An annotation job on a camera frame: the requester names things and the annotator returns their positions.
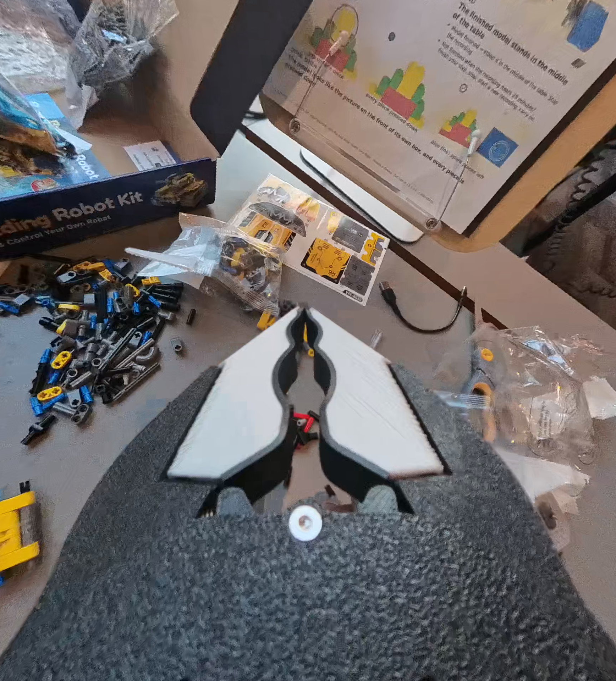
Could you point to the grey desk with wooden edge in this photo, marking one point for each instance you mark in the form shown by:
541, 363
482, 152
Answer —
63, 458

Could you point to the printed picture card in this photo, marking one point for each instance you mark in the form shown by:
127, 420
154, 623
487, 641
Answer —
446, 96

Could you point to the blue cardboard kit box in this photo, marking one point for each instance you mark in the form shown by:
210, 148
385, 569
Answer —
84, 202

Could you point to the clear plastic bag of parts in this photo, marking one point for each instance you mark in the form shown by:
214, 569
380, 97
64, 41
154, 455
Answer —
228, 261

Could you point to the pile of black red pins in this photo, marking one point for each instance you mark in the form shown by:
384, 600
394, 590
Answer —
306, 424

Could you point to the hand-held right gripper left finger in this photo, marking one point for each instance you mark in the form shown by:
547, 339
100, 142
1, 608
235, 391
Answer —
234, 426

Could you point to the printed parts sheet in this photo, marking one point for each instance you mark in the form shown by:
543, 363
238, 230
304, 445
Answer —
319, 239

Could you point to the pile of blue grey connectors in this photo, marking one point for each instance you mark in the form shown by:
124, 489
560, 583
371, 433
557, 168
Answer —
84, 341

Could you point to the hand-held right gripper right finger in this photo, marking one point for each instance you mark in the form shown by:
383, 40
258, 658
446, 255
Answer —
383, 420

